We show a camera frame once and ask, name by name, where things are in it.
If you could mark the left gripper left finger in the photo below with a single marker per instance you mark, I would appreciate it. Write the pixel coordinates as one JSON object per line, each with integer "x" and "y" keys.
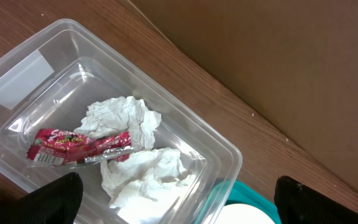
{"x": 57, "y": 202}

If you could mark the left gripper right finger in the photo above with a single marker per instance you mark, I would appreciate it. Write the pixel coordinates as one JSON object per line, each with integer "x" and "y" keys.
{"x": 298, "y": 204}

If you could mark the red snack wrapper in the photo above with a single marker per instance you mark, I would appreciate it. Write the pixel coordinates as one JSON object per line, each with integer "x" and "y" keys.
{"x": 57, "y": 147}

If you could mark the large white plate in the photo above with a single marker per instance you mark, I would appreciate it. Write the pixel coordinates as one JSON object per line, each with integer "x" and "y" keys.
{"x": 242, "y": 214}

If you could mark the white napkin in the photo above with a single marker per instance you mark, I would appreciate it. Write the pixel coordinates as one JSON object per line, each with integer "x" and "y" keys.
{"x": 118, "y": 115}
{"x": 145, "y": 186}

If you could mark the teal serving tray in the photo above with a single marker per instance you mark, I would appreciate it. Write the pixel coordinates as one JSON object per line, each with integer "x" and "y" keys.
{"x": 239, "y": 194}

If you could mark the clear plastic bin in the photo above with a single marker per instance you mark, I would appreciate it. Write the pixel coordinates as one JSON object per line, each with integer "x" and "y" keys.
{"x": 48, "y": 82}

